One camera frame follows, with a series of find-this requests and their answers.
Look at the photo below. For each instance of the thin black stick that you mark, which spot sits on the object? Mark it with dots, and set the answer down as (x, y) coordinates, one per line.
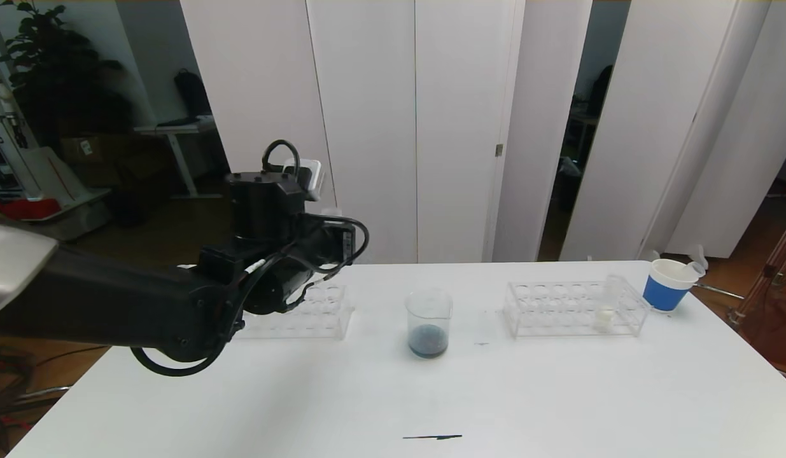
(431, 437)

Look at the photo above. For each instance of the metal chair frame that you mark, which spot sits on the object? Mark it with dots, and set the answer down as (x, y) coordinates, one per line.
(30, 394)

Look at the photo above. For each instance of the cardboard box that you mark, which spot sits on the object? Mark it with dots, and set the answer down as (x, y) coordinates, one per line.
(87, 149)

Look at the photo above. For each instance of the clear beaker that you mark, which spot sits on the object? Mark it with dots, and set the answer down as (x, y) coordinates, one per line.
(429, 331)

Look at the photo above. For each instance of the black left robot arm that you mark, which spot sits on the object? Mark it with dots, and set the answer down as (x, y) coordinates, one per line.
(144, 305)

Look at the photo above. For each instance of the red flat object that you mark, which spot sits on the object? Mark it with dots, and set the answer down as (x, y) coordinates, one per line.
(30, 208)

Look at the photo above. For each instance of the white folding partition screen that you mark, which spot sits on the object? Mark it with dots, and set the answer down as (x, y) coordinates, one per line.
(653, 127)
(431, 127)

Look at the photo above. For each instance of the test tube with pale liquid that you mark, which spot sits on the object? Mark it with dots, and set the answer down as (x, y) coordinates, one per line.
(604, 317)

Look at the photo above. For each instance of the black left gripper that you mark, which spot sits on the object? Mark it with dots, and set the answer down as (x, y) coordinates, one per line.
(346, 242)

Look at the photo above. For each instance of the test tube with red liquid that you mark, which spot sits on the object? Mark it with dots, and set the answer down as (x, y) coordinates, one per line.
(332, 212)

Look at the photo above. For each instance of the black backpack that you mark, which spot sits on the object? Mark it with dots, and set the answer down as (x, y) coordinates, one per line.
(192, 95)

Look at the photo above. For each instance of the clear plastic test tube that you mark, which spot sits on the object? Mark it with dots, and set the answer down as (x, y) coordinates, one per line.
(690, 270)

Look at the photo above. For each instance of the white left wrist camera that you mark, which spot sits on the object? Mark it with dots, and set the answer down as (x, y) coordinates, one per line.
(307, 178)

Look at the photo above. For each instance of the white desk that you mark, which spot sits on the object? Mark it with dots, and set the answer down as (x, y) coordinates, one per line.
(176, 127)

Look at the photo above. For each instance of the clear plastic test tube rack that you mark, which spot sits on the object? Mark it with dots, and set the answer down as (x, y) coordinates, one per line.
(558, 312)
(329, 318)

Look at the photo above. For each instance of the brown wooden stand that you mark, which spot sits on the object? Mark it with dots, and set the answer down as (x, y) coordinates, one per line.
(771, 273)

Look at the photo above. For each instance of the white floor machine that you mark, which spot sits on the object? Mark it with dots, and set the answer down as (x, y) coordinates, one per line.
(49, 178)

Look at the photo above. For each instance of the potted green plant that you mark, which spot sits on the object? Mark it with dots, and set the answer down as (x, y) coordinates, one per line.
(62, 83)

